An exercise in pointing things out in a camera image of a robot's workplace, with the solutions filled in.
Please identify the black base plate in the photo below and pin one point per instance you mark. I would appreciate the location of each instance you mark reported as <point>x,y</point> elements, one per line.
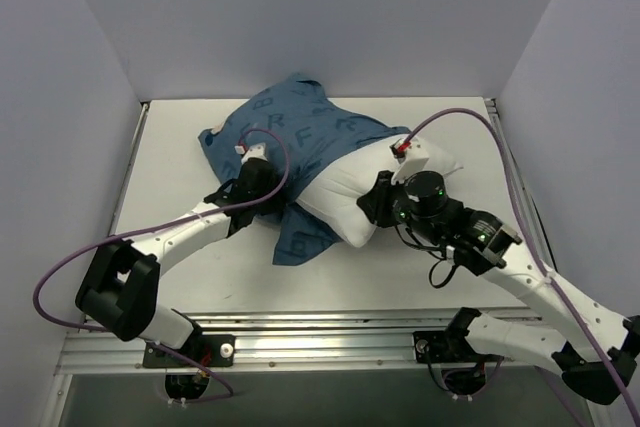
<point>447,346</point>
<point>216,350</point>

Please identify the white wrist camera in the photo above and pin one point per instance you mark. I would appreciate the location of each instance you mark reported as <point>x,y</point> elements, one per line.
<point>256,151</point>
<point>411,157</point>

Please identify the aluminium right side rail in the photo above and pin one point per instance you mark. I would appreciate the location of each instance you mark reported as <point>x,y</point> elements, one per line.
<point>526,206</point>

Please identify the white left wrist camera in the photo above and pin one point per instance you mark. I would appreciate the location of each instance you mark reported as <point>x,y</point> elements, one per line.
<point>256,151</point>

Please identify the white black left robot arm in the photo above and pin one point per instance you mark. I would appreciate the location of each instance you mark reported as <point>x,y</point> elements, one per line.
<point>120,289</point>

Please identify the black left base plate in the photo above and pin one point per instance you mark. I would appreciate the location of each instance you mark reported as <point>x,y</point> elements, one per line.
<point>216,350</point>

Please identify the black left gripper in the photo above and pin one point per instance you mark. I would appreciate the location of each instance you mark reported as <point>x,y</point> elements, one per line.
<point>239,202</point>

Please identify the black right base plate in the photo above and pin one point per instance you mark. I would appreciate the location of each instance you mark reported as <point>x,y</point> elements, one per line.
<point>447,346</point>

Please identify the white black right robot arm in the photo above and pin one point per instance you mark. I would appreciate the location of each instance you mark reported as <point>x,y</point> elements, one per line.
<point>591,348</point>

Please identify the aluminium front frame rail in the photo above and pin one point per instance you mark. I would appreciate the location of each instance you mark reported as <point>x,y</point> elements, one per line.
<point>310,341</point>

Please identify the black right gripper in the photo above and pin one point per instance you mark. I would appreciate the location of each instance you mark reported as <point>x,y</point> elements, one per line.
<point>379,201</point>

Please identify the blue cartoon print pillowcase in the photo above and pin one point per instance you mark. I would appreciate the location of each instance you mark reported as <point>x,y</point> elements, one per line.
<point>304,132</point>

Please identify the white pillow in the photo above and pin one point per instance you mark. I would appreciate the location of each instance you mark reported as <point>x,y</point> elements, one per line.
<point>332,195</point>

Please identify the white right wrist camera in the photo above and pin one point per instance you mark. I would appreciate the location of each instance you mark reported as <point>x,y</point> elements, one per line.
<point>411,157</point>

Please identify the aluminium table edge rail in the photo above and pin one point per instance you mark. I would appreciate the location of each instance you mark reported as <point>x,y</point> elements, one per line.
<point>130,159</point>

